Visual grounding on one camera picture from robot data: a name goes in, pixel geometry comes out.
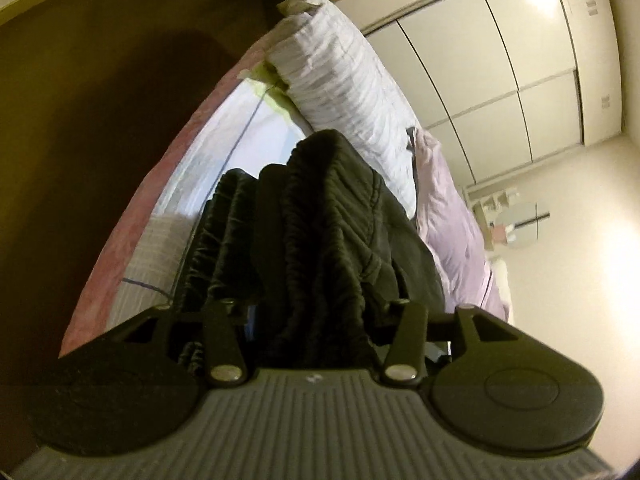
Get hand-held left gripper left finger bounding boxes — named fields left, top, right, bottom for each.
left=117, top=299, right=251, bottom=388

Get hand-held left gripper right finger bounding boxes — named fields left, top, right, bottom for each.
left=370, top=298, right=521, bottom=389

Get black pants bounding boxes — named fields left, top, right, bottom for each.
left=170, top=129, right=446, bottom=376

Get white padded headboard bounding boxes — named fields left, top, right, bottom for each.
left=487, top=255, right=516, bottom=326

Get large purple pillow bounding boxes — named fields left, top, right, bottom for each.
left=412, top=130, right=506, bottom=318

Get oval mirror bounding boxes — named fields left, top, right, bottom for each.
left=492, top=201, right=551, bottom=250

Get checkered bed sheet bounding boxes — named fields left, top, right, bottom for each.
left=105, top=57, right=311, bottom=333

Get cream wardrobe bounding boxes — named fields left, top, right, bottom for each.
left=362, top=0, right=626, bottom=186

